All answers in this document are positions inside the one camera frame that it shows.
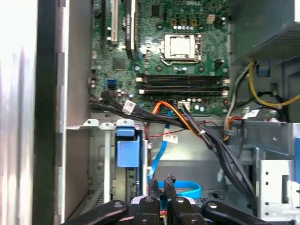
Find white expansion slot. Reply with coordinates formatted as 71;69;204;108
111;0;118;46

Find black expansion slot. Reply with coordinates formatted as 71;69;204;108
101;0;108;46

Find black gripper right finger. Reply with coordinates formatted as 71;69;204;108
164;173;279;225

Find grey wire bundle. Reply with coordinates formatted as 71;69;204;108
224;67;250;143

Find silver CPU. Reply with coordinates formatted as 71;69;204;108
170;37;196;58

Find yellow wire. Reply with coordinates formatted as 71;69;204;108
247;60;300;108

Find black square chip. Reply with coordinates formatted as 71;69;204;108
112;57;126;71

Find orange power wire bundle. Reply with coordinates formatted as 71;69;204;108
151;101;204;138

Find blue SATA wire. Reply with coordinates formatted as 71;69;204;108
148;109;203;198

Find black PC case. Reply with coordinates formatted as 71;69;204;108
34;0;300;225

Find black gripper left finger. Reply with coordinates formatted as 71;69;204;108
62;178;163;225

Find grey power supply unit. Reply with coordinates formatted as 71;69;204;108
228;0;300;68

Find black cable bundle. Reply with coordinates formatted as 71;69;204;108
89;90;258;216

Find RAM slot black clips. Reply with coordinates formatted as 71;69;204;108
135;73;230;79
139;84;230;90

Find hard disk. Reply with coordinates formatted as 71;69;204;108
114;119;146;203

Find locking lever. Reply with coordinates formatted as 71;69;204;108
160;59;203;67

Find green motherboard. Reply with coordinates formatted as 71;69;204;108
90;0;230;115

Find blue drive latch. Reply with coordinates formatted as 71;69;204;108
294;136;300;184

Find grey optical drive cage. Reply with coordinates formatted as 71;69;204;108
228;120;300;225

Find metal socket cover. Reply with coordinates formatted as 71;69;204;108
164;34;203;63

